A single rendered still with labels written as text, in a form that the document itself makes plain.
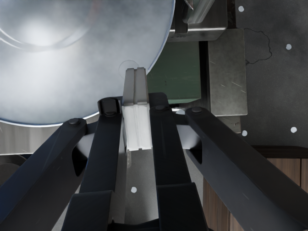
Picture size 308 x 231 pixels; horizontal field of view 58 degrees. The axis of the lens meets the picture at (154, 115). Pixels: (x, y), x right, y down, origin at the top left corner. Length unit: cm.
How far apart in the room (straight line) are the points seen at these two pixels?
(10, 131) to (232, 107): 32
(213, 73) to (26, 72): 27
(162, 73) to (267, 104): 79
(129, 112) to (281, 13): 115
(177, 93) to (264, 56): 79
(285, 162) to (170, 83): 48
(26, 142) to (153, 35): 18
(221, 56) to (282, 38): 79
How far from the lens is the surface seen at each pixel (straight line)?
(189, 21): 39
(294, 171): 85
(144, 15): 32
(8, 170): 122
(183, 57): 45
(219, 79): 46
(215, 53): 47
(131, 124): 15
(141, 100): 15
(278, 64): 122
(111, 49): 31
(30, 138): 33
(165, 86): 44
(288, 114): 122
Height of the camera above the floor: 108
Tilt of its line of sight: 88 degrees down
